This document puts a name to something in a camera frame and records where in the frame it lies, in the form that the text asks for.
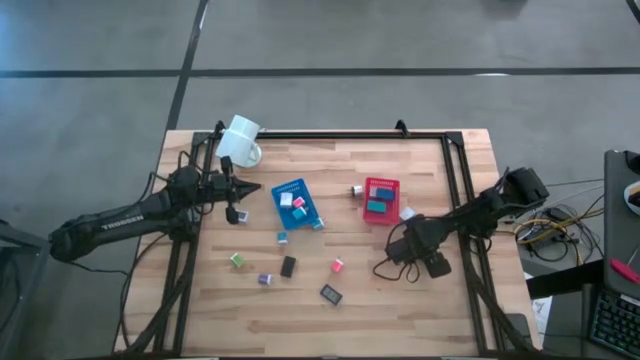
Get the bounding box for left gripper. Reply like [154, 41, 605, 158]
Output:
[202, 155, 263, 225]

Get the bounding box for black digital display unit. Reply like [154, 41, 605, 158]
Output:
[319, 283, 344, 307]

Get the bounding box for white mug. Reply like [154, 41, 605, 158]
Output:
[214, 113, 264, 170]

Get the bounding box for blue plastic basket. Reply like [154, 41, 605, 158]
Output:
[270, 177, 322, 232]

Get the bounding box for red plastic basket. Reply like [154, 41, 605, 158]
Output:
[362, 176, 401, 226]

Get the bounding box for white paper sheet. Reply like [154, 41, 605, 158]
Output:
[530, 295, 553, 334]

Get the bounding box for dark grey side desk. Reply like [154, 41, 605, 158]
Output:
[524, 149, 640, 360]

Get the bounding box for backlit computer keyboard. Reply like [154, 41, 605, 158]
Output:
[588, 289, 640, 359]

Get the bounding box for white round object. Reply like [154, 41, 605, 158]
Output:
[623, 180, 640, 216]

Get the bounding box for grey metal stand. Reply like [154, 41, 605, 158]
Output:
[0, 218, 51, 360]

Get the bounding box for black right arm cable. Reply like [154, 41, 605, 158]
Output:
[372, 224, 422, 285]

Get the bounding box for floor cable bundle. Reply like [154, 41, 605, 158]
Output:
[514, 179, 607, 266]

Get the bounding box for black aluminium rig frame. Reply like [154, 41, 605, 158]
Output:
[149, 119, 539, 357]

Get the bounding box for black floor cable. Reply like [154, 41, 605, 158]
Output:
[119, 232, 169, 351]

